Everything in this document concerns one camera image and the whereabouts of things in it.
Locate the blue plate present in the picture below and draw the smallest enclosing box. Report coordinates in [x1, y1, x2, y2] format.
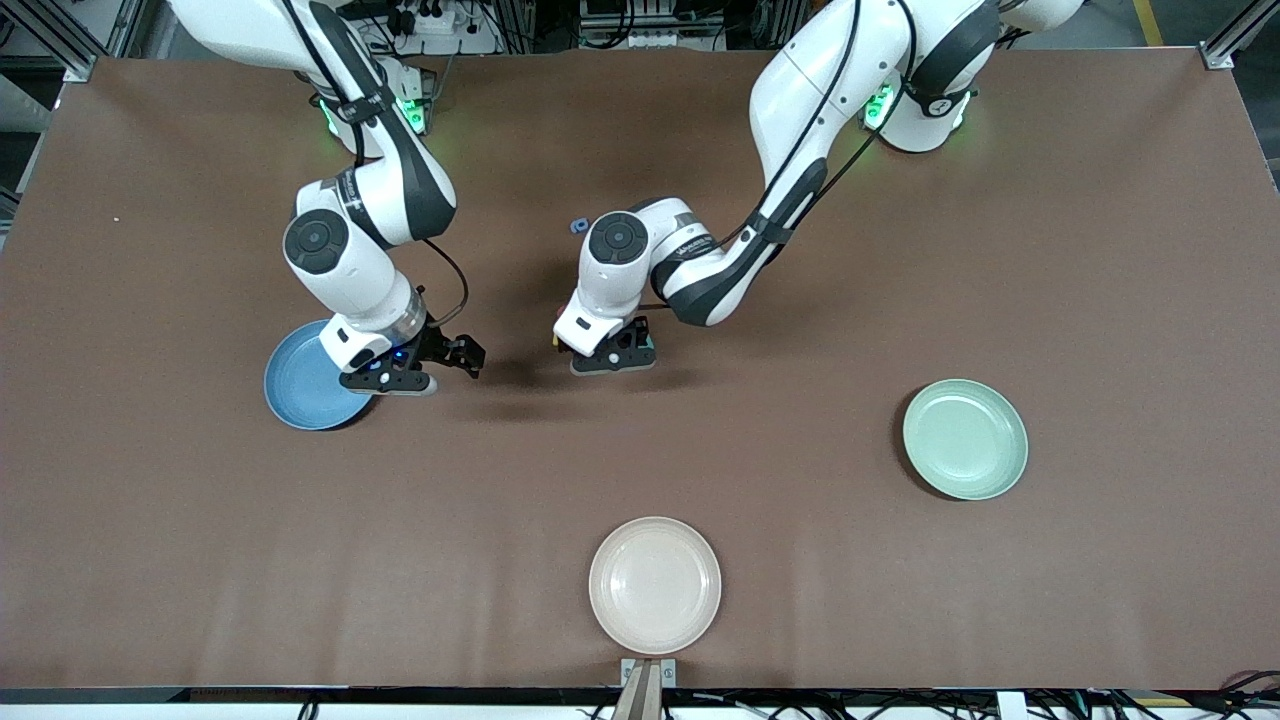
[263, 318, 376, 432]

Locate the beige plate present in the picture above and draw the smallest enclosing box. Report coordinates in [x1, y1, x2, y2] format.
[588, 516, 723, 657]

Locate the green plate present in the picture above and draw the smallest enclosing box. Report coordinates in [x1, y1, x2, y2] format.
[902, 378, 1030, 502]

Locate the white power strip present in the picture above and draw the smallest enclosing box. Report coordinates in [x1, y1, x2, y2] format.
[385, 0, 501, 56]

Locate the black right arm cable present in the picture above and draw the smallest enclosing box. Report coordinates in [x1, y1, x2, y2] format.
[283, 0, 470, 329]

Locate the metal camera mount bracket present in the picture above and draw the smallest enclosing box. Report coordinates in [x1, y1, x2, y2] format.
[612, 658, 678, 720]

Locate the aluminium frame post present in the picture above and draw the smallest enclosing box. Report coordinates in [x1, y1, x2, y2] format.
[1200, 0, 1280, 71]
[0, 0, 136, 83]

